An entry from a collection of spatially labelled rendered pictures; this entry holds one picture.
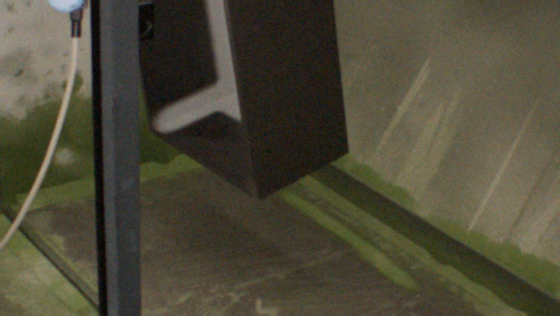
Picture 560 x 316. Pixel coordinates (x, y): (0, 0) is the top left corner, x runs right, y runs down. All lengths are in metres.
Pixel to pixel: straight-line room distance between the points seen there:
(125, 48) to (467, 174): 2.15
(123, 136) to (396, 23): 2.49
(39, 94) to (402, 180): 1.32
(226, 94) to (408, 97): 0.69
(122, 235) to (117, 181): 0.11
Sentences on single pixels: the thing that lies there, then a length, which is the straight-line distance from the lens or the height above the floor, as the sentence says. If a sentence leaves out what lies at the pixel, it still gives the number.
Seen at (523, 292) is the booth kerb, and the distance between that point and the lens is 3.63.
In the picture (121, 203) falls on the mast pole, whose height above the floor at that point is 1.04.
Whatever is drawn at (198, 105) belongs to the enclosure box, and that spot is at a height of 0.51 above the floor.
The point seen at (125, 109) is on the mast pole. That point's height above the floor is 1.22.
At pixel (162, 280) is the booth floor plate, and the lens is 3.70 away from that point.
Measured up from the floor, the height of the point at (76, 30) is 0.96.
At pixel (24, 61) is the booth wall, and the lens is 4.02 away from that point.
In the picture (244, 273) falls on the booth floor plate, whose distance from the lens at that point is 3.75.
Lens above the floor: 1.94
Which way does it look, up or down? 25 degrees down
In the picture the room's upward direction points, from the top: 3 degrees clockwise
